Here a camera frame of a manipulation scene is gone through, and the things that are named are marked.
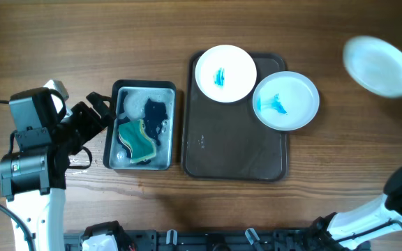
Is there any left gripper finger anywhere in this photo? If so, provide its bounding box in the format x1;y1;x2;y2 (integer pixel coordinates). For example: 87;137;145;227
86;91;112;110
96;107;116;129

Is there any green yellow sponge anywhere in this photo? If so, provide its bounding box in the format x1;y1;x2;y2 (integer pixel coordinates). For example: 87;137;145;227
118;119;156;164

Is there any white plate blue smear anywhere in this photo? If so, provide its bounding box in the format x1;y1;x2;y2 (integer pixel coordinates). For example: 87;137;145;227
252;71;320;131

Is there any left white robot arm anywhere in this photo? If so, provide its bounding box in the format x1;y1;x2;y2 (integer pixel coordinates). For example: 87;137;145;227
0;80;115;250

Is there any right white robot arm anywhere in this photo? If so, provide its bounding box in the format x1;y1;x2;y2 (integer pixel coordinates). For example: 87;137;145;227
302;167;402;250

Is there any black soapy water tray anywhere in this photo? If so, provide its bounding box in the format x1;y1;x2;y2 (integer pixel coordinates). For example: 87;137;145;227
103;79;177;170

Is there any brown serving tray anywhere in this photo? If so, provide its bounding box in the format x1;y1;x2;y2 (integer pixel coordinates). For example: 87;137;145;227
181;52;289;182

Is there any white plate blue streak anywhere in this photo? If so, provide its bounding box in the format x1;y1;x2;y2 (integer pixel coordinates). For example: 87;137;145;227
195;45;257;103

